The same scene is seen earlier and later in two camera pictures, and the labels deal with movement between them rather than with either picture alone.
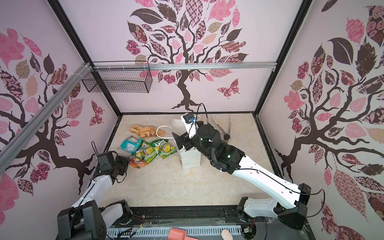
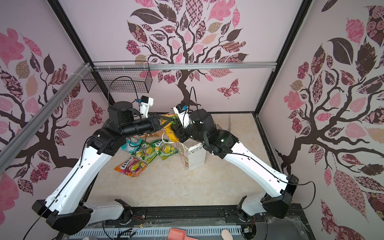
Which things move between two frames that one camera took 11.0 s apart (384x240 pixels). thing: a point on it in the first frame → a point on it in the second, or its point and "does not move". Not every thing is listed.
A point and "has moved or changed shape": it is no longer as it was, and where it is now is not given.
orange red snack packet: x=137 y=162 has moved or changed shape
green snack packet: x=163 y=147 does not move
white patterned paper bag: x=190 y=158 has moved or changed shape
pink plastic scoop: x=179 y=234 does not move
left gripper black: x=125 y=160 → x=154 y=119
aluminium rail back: x=183 y=66 does not move
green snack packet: x=146 y=151 does not move
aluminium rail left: x=17 y=140 does not move
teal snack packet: x=130 y=144 does not move
